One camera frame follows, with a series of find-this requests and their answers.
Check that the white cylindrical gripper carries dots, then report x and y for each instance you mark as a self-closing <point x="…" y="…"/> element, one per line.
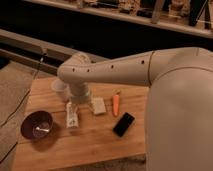
<point x="79" y="93"/>

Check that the black rectangular eraser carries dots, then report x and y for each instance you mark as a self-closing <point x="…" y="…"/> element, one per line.
<point x="123" y="124"/>

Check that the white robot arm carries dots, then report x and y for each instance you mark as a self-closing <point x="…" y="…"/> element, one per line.
<point x="179" y="107"/>

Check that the beige sponge block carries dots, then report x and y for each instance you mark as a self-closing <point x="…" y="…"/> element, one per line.
<point x="97" y="106"/>

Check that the white squeeze tube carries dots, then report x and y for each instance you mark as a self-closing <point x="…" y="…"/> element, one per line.
<point x="72" y="120"/>

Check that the orange toy carrot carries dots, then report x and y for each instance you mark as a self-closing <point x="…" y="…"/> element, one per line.
<point x="116" y="103"/>

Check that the dark purple bowl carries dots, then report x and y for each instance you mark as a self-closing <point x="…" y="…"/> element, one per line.
<point x="42" y="119"/>

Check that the small white spoon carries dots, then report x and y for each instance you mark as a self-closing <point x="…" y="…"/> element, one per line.
<point x="42" y="129"/>

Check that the wooden shelf with clutter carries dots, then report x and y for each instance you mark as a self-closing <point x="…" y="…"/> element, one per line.
<point x="171" y="15"/>

